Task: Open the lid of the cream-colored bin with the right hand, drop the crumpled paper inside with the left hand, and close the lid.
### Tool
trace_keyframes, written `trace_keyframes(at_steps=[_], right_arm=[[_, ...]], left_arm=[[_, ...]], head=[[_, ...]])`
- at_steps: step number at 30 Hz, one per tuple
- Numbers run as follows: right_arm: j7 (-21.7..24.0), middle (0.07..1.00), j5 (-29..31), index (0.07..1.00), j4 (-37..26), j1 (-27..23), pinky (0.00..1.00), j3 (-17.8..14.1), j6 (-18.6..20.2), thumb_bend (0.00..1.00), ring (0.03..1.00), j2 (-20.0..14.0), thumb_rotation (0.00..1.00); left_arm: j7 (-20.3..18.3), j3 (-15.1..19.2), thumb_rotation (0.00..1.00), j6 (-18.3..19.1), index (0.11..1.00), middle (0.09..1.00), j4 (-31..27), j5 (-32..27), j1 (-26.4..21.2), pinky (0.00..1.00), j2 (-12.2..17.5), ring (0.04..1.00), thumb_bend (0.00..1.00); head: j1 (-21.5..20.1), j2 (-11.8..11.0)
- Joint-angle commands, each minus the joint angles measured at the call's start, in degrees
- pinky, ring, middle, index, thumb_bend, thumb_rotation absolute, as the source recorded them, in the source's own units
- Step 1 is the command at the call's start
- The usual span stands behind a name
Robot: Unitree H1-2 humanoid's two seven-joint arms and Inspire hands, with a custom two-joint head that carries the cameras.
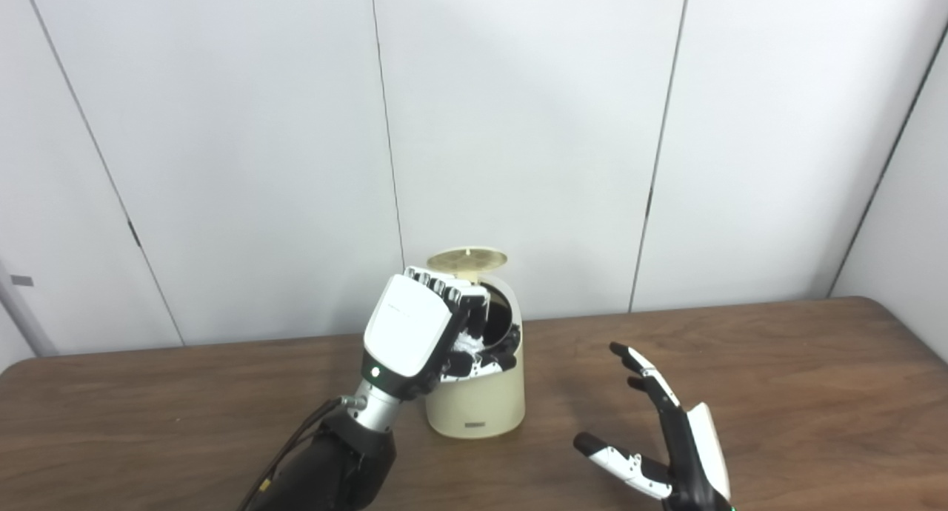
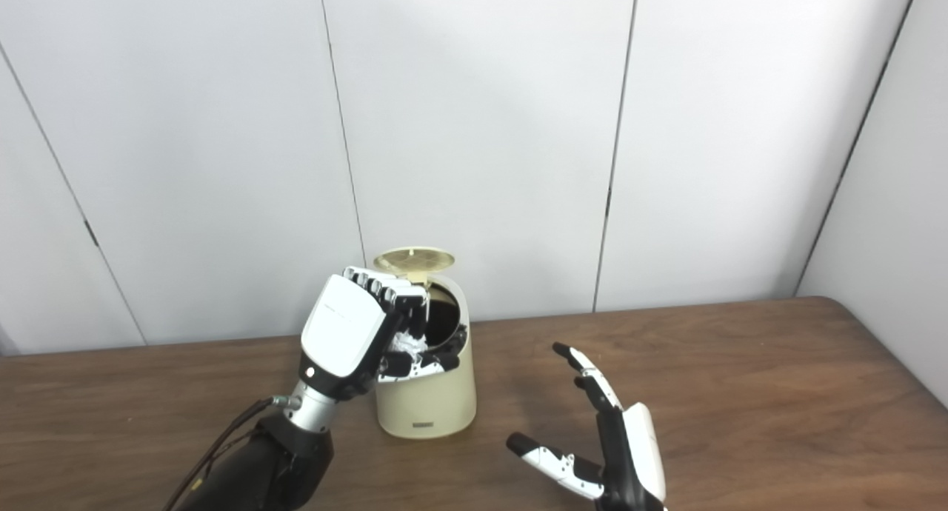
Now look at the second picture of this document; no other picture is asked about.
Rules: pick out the cream-colored small trash bin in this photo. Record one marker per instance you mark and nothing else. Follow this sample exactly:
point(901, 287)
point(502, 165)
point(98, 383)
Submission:
point(429, 403)

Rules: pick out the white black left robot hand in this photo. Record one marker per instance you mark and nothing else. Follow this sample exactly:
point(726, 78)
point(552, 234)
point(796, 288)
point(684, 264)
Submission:
point(341, 333)

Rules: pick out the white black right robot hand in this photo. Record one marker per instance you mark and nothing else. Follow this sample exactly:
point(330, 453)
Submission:
point(637, 459)

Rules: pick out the black bin liner bag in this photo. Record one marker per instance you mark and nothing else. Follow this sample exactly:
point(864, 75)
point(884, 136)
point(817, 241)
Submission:
point(443, 315)

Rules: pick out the cream round bin lid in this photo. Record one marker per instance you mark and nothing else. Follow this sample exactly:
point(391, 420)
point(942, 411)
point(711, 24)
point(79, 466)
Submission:
point(415, 259)

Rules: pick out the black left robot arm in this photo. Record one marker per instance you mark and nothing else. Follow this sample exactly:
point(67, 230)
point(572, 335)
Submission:
point(266, 466)

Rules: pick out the white paper ball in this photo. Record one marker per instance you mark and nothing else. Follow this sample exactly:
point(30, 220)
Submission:
point(409, 343)

